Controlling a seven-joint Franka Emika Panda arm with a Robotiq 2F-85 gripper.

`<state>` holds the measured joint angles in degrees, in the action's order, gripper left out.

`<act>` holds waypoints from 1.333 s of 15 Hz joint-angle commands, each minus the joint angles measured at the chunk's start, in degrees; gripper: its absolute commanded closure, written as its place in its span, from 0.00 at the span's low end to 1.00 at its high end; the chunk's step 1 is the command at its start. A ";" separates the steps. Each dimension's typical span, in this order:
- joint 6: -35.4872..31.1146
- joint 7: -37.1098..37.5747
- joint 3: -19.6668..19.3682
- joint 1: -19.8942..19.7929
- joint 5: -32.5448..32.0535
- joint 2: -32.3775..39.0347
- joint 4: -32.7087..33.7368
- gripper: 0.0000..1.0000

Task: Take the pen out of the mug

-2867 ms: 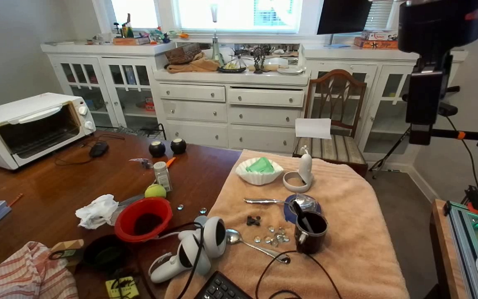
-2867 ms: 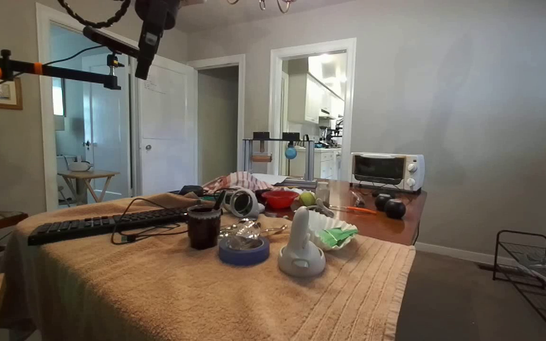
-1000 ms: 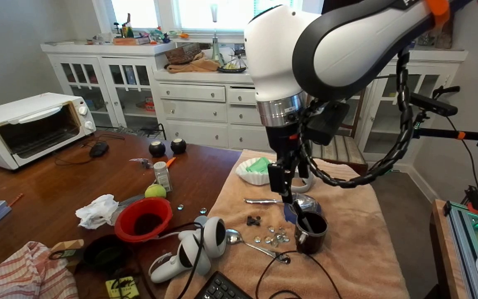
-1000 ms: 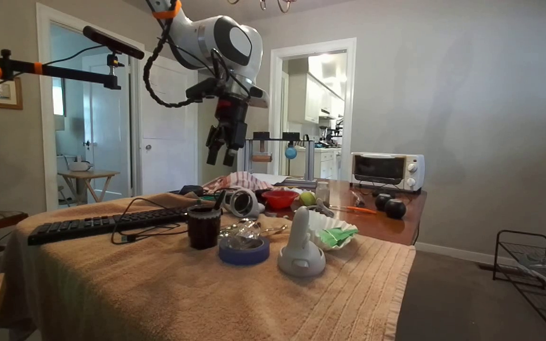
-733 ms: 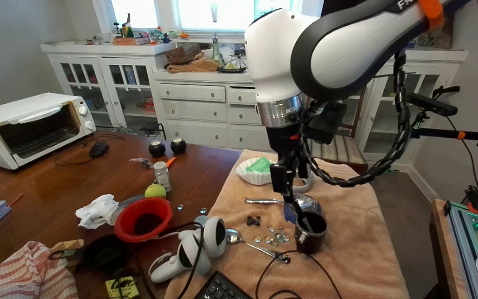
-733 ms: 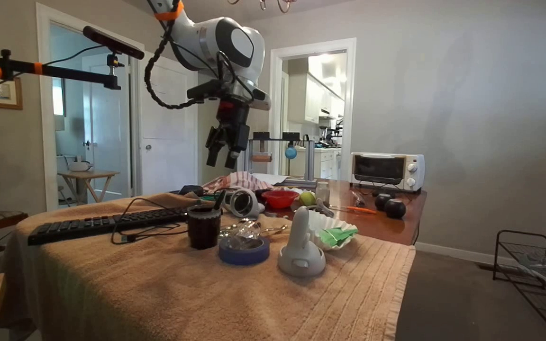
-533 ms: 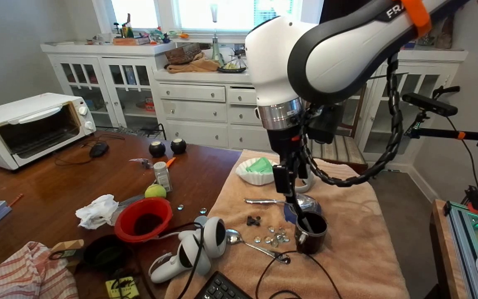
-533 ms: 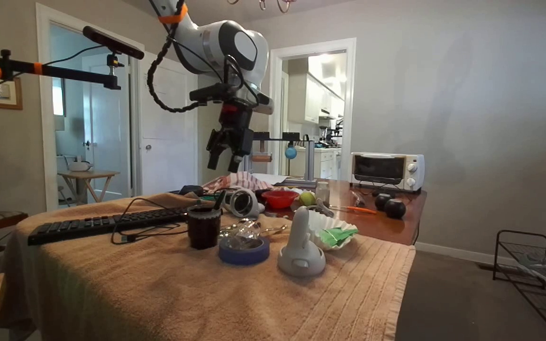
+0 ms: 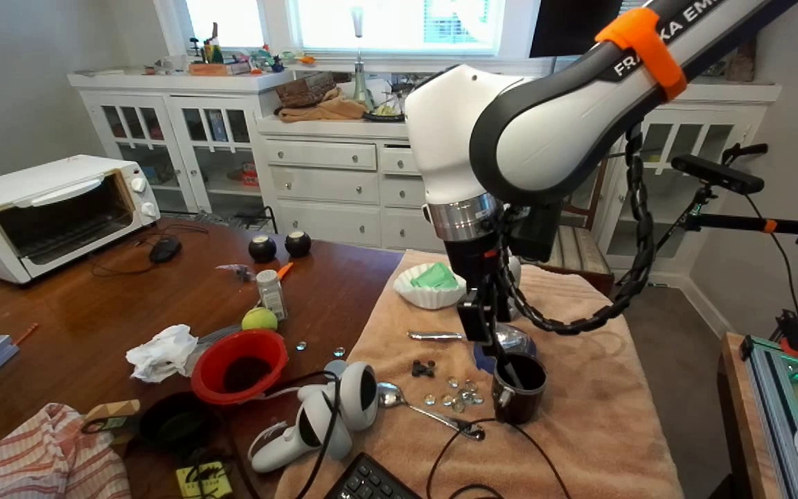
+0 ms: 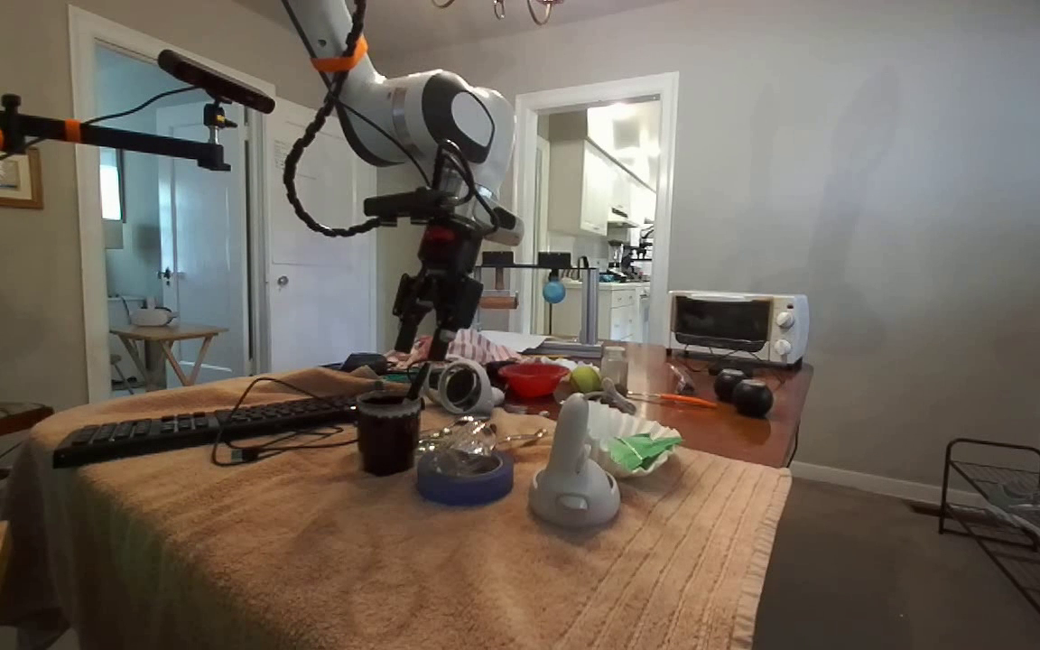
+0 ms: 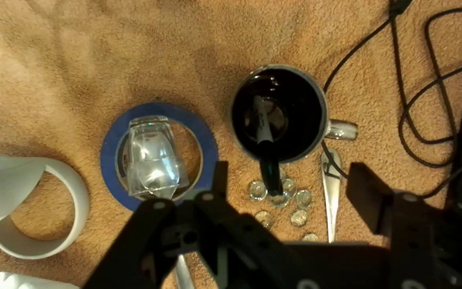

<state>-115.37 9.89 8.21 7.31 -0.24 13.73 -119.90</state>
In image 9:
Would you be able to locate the green packet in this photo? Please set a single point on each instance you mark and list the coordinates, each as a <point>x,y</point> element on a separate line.
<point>435,277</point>

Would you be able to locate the striped cloth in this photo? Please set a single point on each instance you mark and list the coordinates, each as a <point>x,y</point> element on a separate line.
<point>32,457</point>

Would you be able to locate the small wooden box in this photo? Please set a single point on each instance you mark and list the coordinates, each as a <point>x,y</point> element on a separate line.
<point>111,416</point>

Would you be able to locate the clear plastic wrapper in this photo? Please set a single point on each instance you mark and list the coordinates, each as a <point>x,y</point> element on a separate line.
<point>236,272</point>

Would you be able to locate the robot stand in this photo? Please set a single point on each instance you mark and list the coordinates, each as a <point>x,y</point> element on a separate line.
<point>766,416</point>

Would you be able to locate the yellow tennis ball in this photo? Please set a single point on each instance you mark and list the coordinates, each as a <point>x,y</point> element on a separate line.
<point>259,319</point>

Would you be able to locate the black pen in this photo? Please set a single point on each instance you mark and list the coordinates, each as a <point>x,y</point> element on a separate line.
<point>514,376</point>

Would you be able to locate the toaster oven knob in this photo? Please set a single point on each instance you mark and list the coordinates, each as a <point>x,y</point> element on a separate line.
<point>149,208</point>
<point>138,185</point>

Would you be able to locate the black mug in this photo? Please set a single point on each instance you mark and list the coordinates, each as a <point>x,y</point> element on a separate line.
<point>518,405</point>

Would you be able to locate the orange pencil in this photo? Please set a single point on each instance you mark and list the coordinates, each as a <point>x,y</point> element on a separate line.
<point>25,334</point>

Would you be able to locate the black bowl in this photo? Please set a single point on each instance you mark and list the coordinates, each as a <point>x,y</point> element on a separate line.
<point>174,423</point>

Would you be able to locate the wooden chair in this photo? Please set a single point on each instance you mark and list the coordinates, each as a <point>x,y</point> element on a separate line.
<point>579,249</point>

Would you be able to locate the small black clip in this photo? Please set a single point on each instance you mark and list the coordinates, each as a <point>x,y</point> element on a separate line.
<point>423,369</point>

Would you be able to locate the window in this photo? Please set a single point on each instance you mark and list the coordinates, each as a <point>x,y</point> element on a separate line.
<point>385,24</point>
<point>233,21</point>

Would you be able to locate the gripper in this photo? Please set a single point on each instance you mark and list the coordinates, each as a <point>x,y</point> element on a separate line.
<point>474,260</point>

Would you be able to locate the black round ball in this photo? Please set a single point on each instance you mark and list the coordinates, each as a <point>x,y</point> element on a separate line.
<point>262,249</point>
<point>298,244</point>

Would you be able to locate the black keyboard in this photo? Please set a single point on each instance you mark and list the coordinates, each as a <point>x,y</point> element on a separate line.
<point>368,482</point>

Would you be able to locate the heap of clear glass beads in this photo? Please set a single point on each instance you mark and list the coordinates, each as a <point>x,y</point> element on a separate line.
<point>465,397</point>

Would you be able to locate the crumpled white tissue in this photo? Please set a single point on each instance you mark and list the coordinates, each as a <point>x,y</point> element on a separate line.
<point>160,353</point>

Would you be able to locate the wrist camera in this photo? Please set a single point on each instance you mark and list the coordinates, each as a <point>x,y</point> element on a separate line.
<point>536,232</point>

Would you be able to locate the black computer mouse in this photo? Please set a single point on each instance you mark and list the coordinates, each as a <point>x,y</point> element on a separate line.
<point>165,249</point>

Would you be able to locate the blue cloth piece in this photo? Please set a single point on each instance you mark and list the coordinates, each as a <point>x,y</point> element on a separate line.
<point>482,359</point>

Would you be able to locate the toaster oven door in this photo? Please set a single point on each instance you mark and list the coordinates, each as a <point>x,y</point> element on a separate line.
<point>59,222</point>

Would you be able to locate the metal spoon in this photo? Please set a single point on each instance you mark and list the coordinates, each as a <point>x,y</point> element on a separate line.
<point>389,395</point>

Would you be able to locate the tan cloth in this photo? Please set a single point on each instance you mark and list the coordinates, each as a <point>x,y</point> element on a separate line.
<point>330,111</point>

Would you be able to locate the black and red clamp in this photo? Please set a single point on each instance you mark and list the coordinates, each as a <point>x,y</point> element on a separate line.
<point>790,336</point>

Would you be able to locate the black monitor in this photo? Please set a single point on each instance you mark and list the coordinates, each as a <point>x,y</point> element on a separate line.
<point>572,28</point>

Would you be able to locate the white chest of drawers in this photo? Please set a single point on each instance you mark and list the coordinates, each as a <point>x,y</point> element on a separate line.
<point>323,184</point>

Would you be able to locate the white cabinet with glass doors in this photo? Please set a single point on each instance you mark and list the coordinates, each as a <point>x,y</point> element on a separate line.
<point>731,97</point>
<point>177,86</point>

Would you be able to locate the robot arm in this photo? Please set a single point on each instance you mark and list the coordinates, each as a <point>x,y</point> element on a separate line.
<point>558,132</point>

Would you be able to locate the camera on mount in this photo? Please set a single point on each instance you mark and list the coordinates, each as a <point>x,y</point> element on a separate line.
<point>717,174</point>

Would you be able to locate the tan towel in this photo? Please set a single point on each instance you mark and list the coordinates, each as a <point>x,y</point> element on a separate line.
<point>600,402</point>

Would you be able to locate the tall glass bottle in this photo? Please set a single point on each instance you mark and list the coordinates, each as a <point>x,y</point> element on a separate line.
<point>360,83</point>

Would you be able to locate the red bowl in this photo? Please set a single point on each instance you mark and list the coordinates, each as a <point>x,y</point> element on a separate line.
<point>212,378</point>

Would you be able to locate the silver metal clip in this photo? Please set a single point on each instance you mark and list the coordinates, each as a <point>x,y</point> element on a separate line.
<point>433,335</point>

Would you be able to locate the yellow packet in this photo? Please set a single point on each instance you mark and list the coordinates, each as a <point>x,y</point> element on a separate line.
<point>201,482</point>

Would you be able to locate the small bottle with white cap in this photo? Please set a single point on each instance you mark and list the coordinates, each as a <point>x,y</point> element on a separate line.
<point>272,296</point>

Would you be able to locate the white hand controller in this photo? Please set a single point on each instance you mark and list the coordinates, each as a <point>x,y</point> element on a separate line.
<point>281,454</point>
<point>354,398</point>

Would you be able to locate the brown wicker basket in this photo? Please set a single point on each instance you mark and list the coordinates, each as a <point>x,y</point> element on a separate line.
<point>302,89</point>

